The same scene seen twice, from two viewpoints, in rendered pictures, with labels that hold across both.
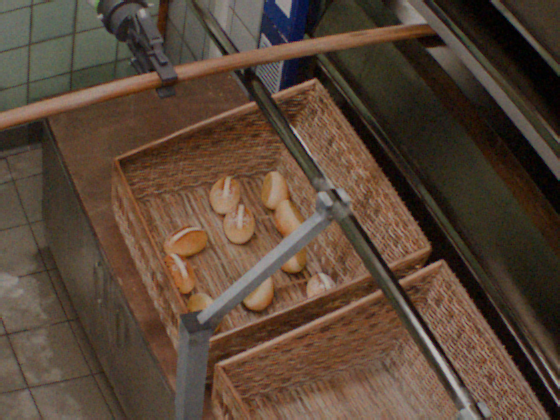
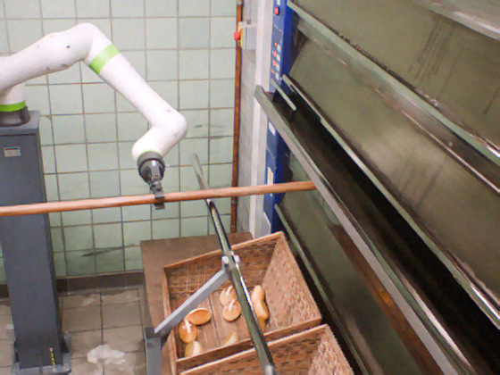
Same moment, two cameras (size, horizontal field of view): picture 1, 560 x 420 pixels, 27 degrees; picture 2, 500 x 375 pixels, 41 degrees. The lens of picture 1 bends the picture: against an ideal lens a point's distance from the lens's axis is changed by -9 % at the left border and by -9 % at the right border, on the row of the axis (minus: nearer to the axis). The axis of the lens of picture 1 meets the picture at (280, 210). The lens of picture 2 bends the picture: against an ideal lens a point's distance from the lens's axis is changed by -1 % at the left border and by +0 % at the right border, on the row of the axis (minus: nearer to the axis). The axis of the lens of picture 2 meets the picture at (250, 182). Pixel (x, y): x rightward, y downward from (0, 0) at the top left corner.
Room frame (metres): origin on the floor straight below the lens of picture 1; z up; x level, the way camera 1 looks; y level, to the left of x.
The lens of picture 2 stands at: (0.01, -0.59, 2.16)
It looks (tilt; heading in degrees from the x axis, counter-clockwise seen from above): 26 degrees down; 18
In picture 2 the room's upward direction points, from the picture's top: 2 degrees clockwise
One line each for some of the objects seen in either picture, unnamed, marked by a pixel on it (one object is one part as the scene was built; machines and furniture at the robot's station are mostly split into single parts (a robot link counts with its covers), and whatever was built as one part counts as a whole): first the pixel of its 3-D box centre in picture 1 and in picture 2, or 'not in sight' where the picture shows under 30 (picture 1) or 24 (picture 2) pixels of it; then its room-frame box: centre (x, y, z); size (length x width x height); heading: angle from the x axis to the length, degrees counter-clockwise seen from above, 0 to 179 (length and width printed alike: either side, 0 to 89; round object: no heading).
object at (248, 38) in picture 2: not in sight; (247, 36); (2.74, 0.32, 1.46); 0.10 x 0.07 x 0.10; 31
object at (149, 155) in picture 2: (124, 10); (152, 166); (1.87, 0.36, 1.20); 0.12 x 0.06 x 0.09; 122
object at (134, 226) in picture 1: (259, 226); (234, 306); (1.84, 0.04, 0.72); 0.56 x 0.49 x 0.28; 30
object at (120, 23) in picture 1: (134, 30); (153, 176); (1.80, 0.32, 1.20); 0.09 x 0.07 x 0.08; 32
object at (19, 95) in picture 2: not in sight; (4, 83); (2.02, 1.05, 1.36); 0.16 x 0.13 x 0.19; 178
